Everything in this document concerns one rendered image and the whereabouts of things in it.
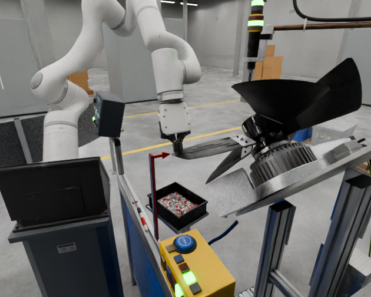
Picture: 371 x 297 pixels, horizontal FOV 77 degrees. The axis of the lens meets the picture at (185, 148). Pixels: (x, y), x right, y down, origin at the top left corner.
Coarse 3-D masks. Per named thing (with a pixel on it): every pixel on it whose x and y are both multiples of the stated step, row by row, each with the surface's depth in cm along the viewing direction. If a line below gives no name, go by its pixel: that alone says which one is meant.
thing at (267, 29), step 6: (264, 30) 67; (270, 30) 66; (264, 36) 67; (270, 36) 67; (264, 42) 68; (264, 48) 69; (258, 54) 70; (264, 54) 70; (240, 60) 73; (246, 60) 71; (252, 60) 70; (258, 60) 70
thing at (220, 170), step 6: (234, 150) 103; (240, 150) 97; (228, 156) 105; (234, 156) 99; (240, 156) 94; (222, 162) 109; (228, 162) 101; (234, 162) 96; (222, 168) 103; (228, 168) 98; (216, 174) 104; (210, 180) 105
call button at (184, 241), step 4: (180, 236) 53; (184, 236) 53; (188, 236) 53; (176, 240) 52; (180, 240) 52; (184, 240) 52; (188, 240) 52; (192, 240) 52; (176, 244) 52; (180, 244) 51; (184, 244) 51; (188, 244) 51; (192, 244) 51; (180, 248) 51; (184, 248) 50; (188, 248) 51
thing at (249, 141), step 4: (236, 136) 88; (240, 136) 88; (244, 136) 87; (236, 140) 85; (240, 140) 84; (244, 140) 84; (248, 140) 84; (252, 140) 83; (244, 144) 81; (248, 144) 81
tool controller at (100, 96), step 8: (96, 96) 131; (104, 96) 121; (112, 96) 128; (96, 104) 128; (104, 104) 112; (112, 104) 114; (120, 104) 116; (104, 112) 114; (112, 112) 116; (120, 112) 117; (96, 120) 125; (104, 120) 115; (112, 120) 117; (120, 120) 119; (96, 128) 123; (104, 128) 117; (112, 128) 118; (120, 128) 120; (104, 136) 118; (112, 136) 120
